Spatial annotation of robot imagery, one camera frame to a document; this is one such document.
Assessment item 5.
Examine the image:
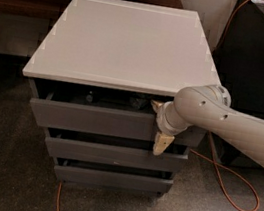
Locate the grey bottom drawer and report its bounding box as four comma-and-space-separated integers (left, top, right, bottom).
54, 160, 173, 196

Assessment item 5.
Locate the grey middle drawer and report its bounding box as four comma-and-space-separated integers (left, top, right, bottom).
45, 129, 188, 173

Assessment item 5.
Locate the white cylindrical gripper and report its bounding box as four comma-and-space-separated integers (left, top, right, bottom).
151, 100, 190, 156

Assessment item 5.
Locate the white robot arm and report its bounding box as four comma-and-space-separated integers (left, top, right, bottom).
152, 85, 264, 167

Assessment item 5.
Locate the dark label water bottle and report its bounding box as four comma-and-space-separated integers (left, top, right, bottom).
85, 92, 94, 103

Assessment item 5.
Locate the grey drawer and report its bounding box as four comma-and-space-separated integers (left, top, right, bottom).
54, 160, 173, 196
25, 74, 214, 156
45, 129, 188, 173

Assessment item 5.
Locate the grey drawer cabinet white top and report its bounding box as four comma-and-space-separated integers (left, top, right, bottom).
3, 0, 235, 209

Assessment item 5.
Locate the white label water bottle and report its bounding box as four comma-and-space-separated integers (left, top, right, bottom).
129, 93, 151, 110

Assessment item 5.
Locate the grey top drawer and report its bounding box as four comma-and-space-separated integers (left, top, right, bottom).
25, 74, 214, 156

